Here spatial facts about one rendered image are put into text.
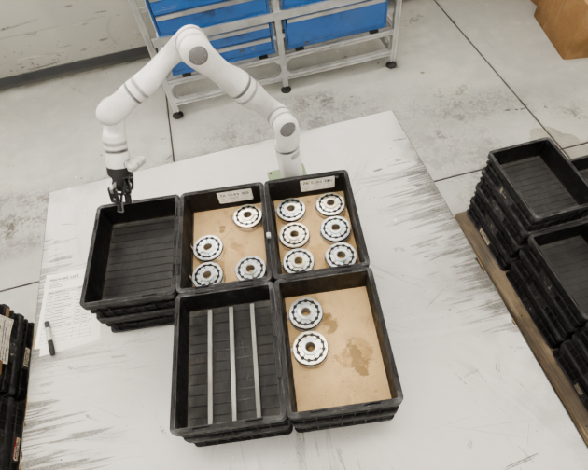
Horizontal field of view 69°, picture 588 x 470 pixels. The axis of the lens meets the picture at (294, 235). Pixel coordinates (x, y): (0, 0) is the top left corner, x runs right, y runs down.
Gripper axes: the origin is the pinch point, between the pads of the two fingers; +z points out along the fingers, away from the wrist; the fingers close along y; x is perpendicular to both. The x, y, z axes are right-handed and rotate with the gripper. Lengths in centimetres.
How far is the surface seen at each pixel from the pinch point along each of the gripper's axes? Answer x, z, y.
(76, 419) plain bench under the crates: -3, 54, 44
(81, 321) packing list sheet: -14.5, 41.5, 15.4
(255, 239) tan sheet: 43.9, 10.7, -4.8
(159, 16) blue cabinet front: -46, -41, -158
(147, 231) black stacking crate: 3.6, 14.6, -6.9
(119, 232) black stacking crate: -6.9, 16.1, -6.3
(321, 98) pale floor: 55, 9, -201
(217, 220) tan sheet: 28.3, 9.2, -11.8
